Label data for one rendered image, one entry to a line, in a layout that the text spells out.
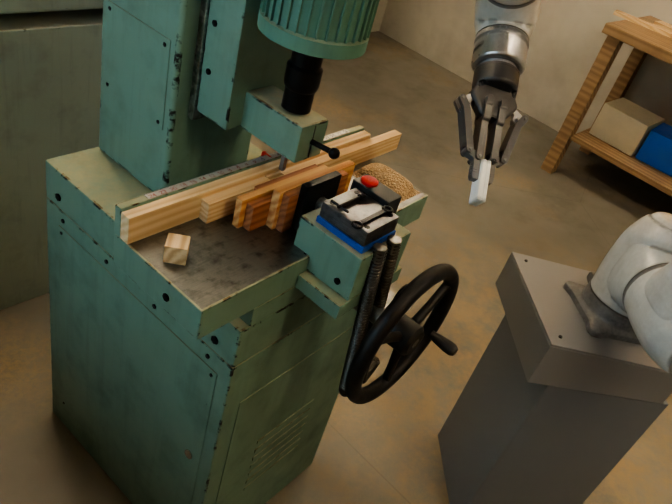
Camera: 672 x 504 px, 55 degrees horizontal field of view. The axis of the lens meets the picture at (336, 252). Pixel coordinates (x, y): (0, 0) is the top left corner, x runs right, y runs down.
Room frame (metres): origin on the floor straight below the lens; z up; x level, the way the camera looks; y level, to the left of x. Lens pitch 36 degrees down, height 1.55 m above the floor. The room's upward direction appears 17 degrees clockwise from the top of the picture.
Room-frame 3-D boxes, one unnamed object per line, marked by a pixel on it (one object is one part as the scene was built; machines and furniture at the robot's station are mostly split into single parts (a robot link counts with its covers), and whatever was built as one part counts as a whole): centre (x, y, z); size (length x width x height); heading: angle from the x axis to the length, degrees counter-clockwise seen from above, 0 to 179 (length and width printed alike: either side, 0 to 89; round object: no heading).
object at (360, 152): (1.09, 0.09, 0.92); 0.55 x 0.02 x 0.04; 150
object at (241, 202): (0.96, 0.12, 0.93); 0.22 x 0.01 x 0.06; 150
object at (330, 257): (0.90, -0.02, 0.91); 0.15 x 0.14 x 0.09; 150
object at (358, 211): (0.90, -0.02, 0.99); 0.13 x 0.11 x 0.06; 150
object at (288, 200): (0.96, 0.07, 0.94); 0.16 x 0.01 x 0.07; 150
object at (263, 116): (1.02, 0.15, 1.03); 0.14 x 0.07 x 0.09; 60
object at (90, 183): (1.07, 0.24, 0.76); 0.57 x 0.45 x 0.09; 60
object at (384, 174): (1.16, -0.05, 0.91); 0.12 x 0.09 x 0.03; 60
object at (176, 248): (0.75, 0.23, 0.92); 0.03 x 0.03 x 0.03; 12
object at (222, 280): (0.94, 0.05, 0.87); 0.61 x 0.30 x 0.06; 150
